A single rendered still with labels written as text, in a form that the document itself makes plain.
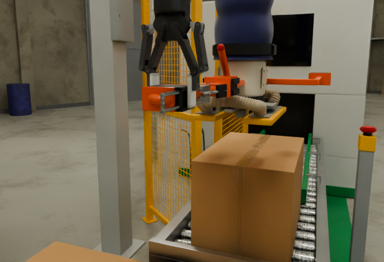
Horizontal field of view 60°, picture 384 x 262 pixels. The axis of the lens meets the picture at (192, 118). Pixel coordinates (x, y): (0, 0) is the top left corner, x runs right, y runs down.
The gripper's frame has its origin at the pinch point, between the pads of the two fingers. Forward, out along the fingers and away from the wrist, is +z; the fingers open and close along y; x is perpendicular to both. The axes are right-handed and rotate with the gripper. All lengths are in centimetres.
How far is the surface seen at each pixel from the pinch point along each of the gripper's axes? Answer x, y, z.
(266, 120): -42.6, -11.5, 11.6
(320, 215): -102, -28, 67
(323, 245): -74, -31, 67
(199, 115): -42.6, 11.9, 11.5
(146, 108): 5.0, 3.7, 2.6
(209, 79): -30.0, 3.3, -1.6
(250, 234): -55, -5, 59
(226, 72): -37.9, 0.6, -3.5
